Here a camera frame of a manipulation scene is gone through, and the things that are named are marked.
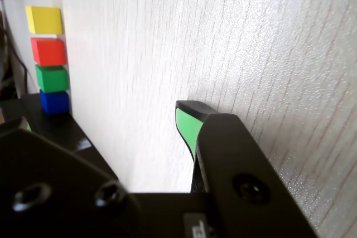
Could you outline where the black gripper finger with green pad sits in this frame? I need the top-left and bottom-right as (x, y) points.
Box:
(0, 118), (140, 238)
(175, 100), (319, 238)

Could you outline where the blue wooden cube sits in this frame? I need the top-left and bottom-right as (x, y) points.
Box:
(39, 89), (70, 115)

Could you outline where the green wooden cube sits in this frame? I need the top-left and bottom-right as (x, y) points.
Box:
(35, 64), (70, 94)

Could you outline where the red wooden cube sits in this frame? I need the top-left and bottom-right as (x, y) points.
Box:
(30, 37), (68, 66)

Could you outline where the yellow wooden cube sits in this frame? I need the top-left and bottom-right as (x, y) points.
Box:
(25, 6), (64, 35)

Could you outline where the black power cable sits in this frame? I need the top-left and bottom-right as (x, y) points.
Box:
(11, 48), (29, 95)

